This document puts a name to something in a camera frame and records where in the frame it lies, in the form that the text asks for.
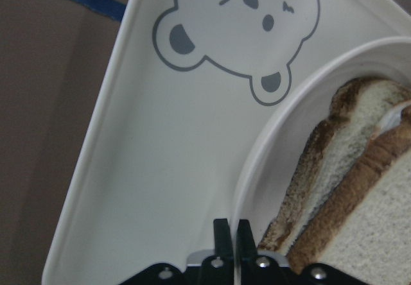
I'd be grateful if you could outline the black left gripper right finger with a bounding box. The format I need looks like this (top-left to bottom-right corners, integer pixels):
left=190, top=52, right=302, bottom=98
left=236, top=219, right=258, bottom=266

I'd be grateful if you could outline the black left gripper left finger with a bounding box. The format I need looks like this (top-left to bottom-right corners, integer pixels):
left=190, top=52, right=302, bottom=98
left=213, top=218, right=234, bottom=266

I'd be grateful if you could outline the bread slice from board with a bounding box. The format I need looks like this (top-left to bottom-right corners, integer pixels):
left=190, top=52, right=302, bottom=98
left=287, top=105, right=410, bottom=284

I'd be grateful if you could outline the cream round plate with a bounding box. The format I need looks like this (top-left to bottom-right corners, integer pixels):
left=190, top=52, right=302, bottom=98
left=231, top=36, right=411, bottom=285

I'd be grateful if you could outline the bread slice on plate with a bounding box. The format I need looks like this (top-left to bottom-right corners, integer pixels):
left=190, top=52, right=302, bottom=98
left=259, top=77, right=410, bottom=254

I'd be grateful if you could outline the cream bear serving tray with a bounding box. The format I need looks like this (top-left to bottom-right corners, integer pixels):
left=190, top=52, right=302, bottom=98
left=42, top=0, right=410, bottom=284

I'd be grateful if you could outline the fried egg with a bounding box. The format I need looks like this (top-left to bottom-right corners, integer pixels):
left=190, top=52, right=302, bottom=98
left=376, top=100, right=410, bottom=134

